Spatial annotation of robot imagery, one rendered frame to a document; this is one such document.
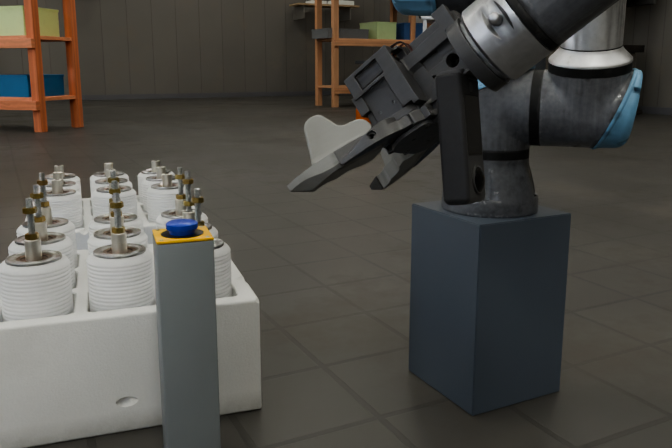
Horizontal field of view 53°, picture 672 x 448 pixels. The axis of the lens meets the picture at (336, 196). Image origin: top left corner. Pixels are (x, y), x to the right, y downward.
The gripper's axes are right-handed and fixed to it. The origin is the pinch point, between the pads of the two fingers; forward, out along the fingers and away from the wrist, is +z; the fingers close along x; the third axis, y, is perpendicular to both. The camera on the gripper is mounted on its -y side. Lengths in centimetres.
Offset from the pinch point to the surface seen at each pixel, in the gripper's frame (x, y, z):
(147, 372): -9.9, 0.1, 47.3
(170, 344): -2.8, -0.9, 32.9
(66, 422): -2, -1, 57
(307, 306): -65, 6, 57
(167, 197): -50, 42, 66
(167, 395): -3.1, -5.9, 37.5
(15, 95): -265, 332, 366
